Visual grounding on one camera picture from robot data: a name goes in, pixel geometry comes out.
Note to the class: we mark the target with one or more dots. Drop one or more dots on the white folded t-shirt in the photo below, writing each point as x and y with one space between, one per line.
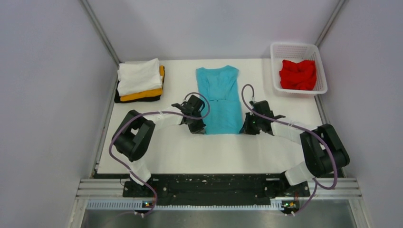
139 77

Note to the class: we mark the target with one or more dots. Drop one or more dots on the aluminium frame post left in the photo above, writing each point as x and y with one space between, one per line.
99 30

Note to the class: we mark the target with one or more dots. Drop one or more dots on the aluminium rail right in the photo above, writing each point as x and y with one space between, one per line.
345 189

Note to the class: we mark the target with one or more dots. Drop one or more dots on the white cable duct strip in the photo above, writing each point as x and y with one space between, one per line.
112 204

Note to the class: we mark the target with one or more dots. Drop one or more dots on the aluminium rail left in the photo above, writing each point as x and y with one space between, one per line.
100 188

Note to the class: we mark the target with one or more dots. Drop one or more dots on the black folded t-shirt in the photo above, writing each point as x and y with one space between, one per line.
135 100

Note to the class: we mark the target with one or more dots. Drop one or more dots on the turquoise t-shirt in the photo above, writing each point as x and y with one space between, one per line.
219 86

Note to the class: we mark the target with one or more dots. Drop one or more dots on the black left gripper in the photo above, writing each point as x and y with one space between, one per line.
198 129

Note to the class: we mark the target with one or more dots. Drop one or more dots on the yellow folded t-shirt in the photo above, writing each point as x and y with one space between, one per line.
144 94

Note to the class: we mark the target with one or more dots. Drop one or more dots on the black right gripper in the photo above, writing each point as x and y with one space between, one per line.
246 128

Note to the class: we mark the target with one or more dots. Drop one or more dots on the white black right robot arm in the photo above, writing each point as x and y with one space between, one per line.
322 148

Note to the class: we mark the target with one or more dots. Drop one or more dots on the aluminium frame post right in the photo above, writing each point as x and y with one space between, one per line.
332 19

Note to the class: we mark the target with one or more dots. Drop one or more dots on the red t-shirt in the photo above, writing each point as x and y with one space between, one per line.
298 76

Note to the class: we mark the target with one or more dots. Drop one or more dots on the white plastic laundry basket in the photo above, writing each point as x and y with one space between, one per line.
296 52

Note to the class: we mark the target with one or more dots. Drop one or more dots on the aluminium rail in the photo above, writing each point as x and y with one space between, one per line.
100 188
345 189

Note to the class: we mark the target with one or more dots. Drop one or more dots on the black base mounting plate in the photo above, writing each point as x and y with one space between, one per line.
215 189

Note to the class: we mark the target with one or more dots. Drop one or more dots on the aluminium frame post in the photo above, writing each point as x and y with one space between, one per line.
99 30
332 19

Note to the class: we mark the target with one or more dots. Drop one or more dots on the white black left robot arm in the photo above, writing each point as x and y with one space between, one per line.
131 140

